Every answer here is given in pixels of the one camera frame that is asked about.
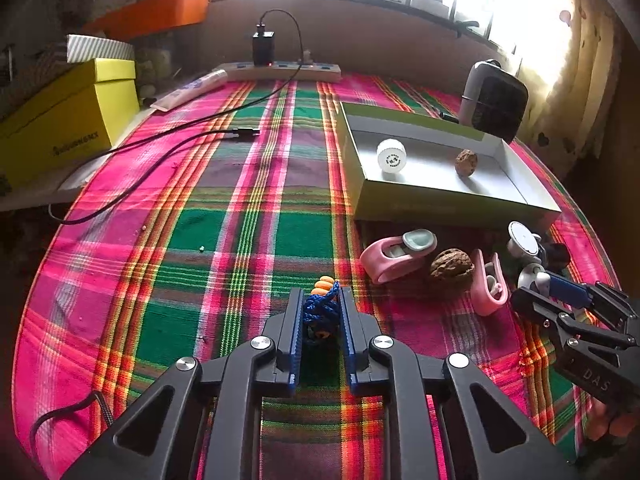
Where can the grey space heater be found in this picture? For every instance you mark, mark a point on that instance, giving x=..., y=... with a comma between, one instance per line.
x=495, y=100

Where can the orange tray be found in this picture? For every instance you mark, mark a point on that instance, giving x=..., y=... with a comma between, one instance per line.
x=155, y=15

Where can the shallow cardboard box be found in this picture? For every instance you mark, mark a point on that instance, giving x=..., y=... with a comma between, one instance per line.
x=430, y=182

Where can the plaid blanket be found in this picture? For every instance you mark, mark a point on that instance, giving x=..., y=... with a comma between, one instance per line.
x=210, y=240

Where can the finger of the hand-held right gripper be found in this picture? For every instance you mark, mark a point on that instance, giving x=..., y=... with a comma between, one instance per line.
x=545, y=310
x=565, y=291

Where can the striped box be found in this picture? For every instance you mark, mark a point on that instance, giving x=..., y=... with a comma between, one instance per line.
x=100, y=49

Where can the white cream tube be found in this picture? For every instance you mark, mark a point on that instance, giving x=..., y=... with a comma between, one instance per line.
x=190, y=91

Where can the white side table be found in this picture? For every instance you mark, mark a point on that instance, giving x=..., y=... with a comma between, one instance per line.
x=45, y=192

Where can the small plug adapter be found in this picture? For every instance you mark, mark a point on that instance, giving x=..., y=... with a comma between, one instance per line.
x=306, y=55

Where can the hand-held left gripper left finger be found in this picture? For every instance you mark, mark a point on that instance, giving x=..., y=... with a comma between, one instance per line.
x=296, y=350

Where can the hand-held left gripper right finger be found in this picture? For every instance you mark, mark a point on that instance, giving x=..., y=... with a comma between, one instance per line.
x=348, y=355

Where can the yellow cardboard box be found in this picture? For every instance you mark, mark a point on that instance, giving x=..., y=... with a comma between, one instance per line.
x=60, y=120

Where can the walnut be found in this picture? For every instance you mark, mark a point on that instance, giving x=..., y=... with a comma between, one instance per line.
x=466, y=162
x=451, y=269

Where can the black window latch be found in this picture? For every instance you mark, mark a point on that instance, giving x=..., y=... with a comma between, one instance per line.
x=467, y=27

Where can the white power strip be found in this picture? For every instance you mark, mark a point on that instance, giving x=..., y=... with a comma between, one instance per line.
x=280, y=72

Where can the patterned curtain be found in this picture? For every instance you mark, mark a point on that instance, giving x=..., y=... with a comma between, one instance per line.
x=585, y=60

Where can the person's right hand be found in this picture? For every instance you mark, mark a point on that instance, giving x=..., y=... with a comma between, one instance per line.
x=617, y=422

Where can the black charger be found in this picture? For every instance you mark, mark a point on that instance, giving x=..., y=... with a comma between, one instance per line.
x=263, y=47

